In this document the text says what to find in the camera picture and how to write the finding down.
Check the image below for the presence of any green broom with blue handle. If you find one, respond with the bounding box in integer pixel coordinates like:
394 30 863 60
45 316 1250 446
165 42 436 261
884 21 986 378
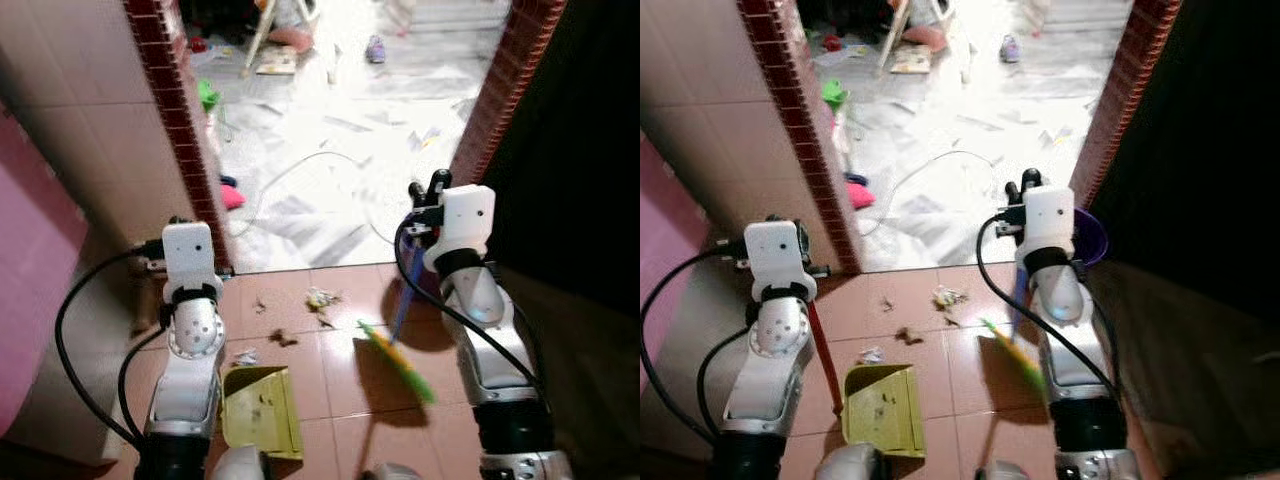
357 232 439 407
979 262 1050 398

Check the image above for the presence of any yellow-green dustpan with red handle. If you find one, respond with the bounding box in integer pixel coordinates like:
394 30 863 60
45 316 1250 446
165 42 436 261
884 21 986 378
219 365 305 462
806 299 927 460

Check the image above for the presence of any pink furniture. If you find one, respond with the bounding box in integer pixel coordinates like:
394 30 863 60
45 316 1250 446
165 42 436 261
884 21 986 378
640 132 702 336
0 108 90 438

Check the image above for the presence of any flat yellowish board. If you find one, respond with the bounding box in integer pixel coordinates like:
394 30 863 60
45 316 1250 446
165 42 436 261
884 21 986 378
255 45 300 77
890 44 935 76

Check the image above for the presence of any pink cushion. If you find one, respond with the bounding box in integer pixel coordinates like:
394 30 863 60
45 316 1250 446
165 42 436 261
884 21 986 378
264 25 315 53
900 25 949 53

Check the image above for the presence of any wooden stick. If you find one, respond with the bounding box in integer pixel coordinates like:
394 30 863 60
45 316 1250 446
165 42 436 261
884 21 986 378
878 0 913 77
242 0 278 78

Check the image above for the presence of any silver left robot leg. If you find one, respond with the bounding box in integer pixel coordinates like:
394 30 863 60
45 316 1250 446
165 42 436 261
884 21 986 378
814 442 883 480
213 444 269 480

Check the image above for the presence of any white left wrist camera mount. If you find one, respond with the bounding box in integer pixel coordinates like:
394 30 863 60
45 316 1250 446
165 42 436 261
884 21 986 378
745 221 807 301
161 222 218 302

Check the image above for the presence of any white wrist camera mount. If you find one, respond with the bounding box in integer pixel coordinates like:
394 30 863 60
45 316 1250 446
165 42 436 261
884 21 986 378
745 221 807 301
1019 186 1076 265
161 222 218 302
424 186 497 271

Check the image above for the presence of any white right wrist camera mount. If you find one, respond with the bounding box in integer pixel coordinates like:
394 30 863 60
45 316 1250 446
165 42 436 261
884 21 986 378
1019 186 1076 265
424 186 497 271

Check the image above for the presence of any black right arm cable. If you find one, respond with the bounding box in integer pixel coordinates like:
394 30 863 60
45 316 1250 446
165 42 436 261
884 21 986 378
976 215 1121 406
392 222 549 393

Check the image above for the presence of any white floor cable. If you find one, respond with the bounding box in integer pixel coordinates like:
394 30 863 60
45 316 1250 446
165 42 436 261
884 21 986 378
862 149 1013 239
229 149 398 247

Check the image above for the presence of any red brick door post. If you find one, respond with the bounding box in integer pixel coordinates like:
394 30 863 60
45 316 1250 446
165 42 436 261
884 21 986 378
123 0 237 273
1068 0 1183 209
449 0 568 188
738 0 865 275

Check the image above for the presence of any long black left arm cable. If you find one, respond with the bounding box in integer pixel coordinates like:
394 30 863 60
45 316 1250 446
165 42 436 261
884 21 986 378
54 246 167 449
640 246 751 449

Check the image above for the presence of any short black left arm cable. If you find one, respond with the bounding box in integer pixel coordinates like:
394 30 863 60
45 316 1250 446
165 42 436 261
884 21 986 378
117 326 168 441
696 328 753 441

